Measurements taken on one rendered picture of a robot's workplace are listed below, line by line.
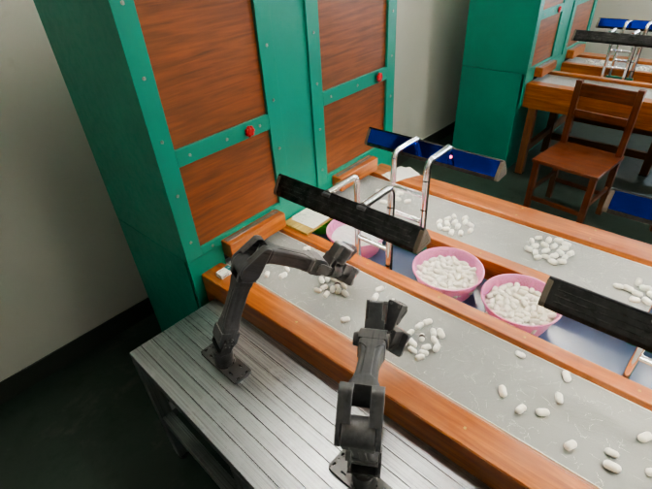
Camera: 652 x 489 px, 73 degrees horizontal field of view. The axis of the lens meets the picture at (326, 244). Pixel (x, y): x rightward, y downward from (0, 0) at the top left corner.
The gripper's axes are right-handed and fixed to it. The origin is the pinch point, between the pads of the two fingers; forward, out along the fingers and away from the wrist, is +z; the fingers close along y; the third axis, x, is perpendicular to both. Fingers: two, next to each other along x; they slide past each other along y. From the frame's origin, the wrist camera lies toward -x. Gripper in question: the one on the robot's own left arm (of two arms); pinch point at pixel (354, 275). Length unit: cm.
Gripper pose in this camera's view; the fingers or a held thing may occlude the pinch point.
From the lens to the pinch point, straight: 167.3
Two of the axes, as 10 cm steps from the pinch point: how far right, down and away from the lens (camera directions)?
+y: -7.6, -3.5, 5.5
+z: 5.2, 1.8, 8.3
